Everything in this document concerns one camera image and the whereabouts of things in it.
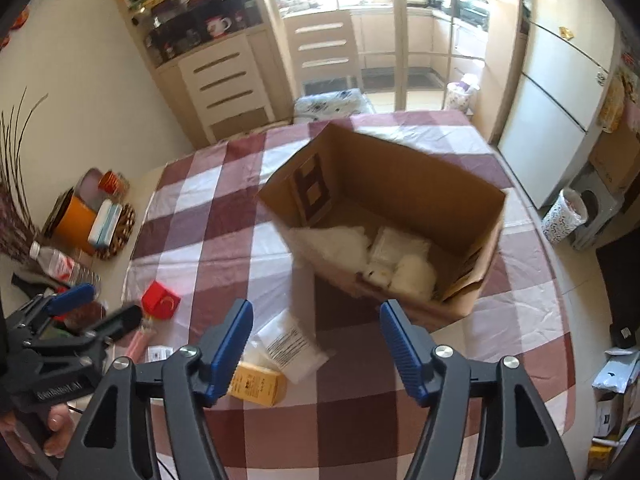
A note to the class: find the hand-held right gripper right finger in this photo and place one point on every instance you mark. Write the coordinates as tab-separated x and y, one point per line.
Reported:
405	355

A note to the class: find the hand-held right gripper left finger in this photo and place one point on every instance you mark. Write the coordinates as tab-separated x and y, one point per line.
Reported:
230	355

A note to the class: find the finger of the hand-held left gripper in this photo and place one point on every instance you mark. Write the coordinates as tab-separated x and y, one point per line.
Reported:
70	294
120	322

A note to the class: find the pink hair roller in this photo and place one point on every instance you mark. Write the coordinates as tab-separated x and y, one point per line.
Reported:
140	342

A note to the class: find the yellow carton box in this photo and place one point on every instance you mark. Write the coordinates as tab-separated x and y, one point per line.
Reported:
260	385

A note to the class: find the small red box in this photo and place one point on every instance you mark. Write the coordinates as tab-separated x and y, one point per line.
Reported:
160	300

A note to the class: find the white green medicine box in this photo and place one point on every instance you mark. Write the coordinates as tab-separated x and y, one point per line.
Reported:
159	353

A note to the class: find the clear zip bag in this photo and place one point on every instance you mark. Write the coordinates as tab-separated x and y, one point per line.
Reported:
295	350

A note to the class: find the white cloth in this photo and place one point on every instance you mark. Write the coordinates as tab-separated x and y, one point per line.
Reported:
340	245

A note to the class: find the brown cardboard box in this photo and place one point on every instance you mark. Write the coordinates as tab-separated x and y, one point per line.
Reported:
400	175

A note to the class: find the person's left hand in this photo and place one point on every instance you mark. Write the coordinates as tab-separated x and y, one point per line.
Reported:
60	427

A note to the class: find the clear water bottle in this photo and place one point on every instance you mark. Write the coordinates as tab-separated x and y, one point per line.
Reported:
60	262

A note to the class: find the dark glass bottle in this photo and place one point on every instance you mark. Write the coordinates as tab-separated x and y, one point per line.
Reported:
30	282

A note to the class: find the orange canister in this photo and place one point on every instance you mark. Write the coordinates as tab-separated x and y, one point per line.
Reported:
75	220

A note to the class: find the blue white flat box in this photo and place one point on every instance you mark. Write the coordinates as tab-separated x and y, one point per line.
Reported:
114	225

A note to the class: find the dried dark branches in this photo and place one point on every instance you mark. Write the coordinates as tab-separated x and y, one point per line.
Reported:
15	210

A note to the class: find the maroon white checked tablecloth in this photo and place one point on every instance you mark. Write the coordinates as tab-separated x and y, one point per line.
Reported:
225	240

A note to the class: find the red cup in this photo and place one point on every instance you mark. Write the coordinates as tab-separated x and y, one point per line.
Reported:
114	182

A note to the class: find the patterned white trash bin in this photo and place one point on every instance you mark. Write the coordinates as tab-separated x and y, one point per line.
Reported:
562	220

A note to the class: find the grey plastic mailer bag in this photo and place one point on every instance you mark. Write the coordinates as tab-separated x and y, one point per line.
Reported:
615	372

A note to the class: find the dark wooden cabinet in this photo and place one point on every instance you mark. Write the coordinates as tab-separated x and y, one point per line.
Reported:
620	285

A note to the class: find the grey plastic stool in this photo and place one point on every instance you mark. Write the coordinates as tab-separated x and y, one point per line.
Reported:
600	210

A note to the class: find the white slotted chair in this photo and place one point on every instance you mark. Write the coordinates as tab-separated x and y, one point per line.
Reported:
225	80
325	35

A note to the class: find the patterned bin purple liner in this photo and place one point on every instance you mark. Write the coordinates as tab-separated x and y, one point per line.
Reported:
462	92

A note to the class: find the dark door mat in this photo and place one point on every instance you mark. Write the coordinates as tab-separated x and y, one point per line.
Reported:
400	80

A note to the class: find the white refrigerator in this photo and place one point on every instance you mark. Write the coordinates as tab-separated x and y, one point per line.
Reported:
550	110

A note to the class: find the plain cardboard carton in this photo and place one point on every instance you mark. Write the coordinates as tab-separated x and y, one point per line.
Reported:
617	160

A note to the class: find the white red mug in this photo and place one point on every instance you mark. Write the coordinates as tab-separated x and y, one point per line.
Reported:
217	26

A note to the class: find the yellow hanging bag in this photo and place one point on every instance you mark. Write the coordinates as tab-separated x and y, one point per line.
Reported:
612	100

